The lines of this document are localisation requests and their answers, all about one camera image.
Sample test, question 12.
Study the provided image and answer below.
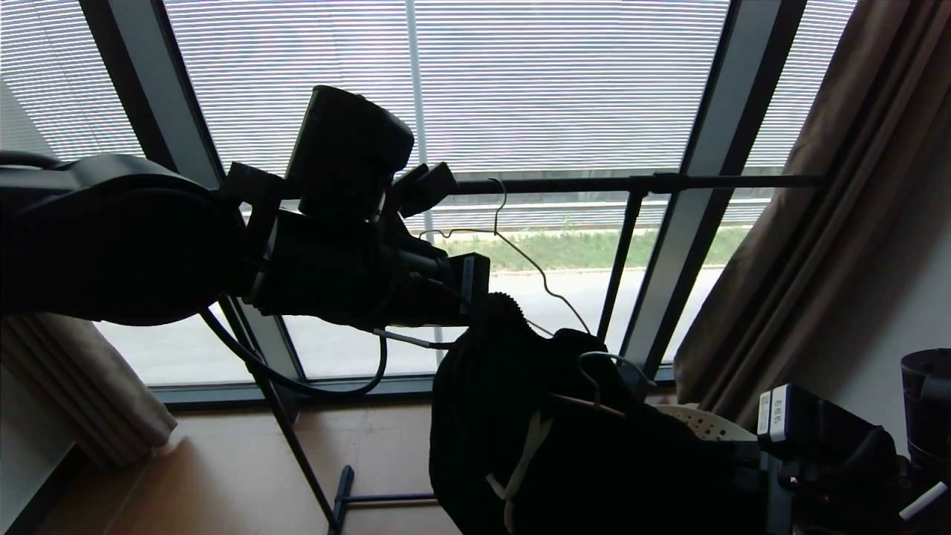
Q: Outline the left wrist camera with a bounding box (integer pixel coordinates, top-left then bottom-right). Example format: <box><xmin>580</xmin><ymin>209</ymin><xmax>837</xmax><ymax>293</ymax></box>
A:
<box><xmin>383</xmin><ymin>162</ymin><xmax>459</xmax><ymax>221</ymax></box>

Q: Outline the black garment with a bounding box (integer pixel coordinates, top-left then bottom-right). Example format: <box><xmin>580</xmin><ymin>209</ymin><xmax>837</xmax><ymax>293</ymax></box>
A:
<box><xmin>429</xmin><ymin>292</ymin><xmax>773</xmax><ymax>535</ymax></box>

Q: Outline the white laundry basket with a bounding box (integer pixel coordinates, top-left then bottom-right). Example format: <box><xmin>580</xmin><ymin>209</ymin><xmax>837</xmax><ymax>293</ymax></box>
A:
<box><xmin>652</xmin><ymin>403</ymin><xmax>759</xmax><ymax>444</ymax></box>

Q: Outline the black clothes rack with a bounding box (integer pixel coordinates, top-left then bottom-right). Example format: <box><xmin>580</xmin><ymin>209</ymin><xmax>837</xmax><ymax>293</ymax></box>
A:
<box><xmin>218</xmin><ymin>172</ymin><xmax>823</xmax><ymax>535</ymax></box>

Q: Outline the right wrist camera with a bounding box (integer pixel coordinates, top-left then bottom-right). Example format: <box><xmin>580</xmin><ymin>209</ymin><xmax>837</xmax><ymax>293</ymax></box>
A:
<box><xmin>756</xmin><ymin>383</ymin><xmax>898</xmax><ymax>469</ymax></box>

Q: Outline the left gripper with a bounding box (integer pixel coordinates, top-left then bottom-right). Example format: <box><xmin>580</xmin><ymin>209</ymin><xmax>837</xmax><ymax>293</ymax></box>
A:
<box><xmin>255</xmin><ymin>210</ymin><xmax>493</xmax><ymax>331</ymax></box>

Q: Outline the brown curtain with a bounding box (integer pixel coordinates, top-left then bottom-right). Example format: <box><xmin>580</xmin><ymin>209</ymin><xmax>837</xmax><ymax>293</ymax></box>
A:
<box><xmin>672</xmin><ymin>0</ymin><xmax>951</xmax><ymax>432</ymax></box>
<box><xmin>0</xmin><ymin>312</ymin><xmax>179</xmax><ymax>467</ymax></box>

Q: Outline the black cable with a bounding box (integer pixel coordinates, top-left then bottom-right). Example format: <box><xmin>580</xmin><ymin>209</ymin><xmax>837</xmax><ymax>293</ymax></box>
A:
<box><xmin>199</xmin><ymin>308</ymin><xmax>389</xmax><ymax>398</ymax></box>

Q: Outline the pink clothes hanger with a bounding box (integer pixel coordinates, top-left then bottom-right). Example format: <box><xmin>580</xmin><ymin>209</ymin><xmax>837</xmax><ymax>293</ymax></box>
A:
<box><xmin>418</xmin><ymin>177</ymin><xmax>593</xmax><ymax>337</ymax></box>
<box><xmin>548</xmin><ymin>351</ymin><xmax>658</xmax><ymax>419</ymax></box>

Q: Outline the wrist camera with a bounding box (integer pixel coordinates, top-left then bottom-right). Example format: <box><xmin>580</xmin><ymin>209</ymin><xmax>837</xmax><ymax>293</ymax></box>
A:
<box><xmin>756</xmin><ymin>383</ymin><xmax>898</xmax><ymax>469</ymax></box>
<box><xmin>383</xmin><ymin>162</ymin><xmax>459</xmax><ymax>221</ymax></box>

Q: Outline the window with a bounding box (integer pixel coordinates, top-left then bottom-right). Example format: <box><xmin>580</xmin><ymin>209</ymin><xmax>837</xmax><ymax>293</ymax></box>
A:
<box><xmin>0</xmin><ymin>0</ymin><xmax>859</xmax><ymax>406</ymax></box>

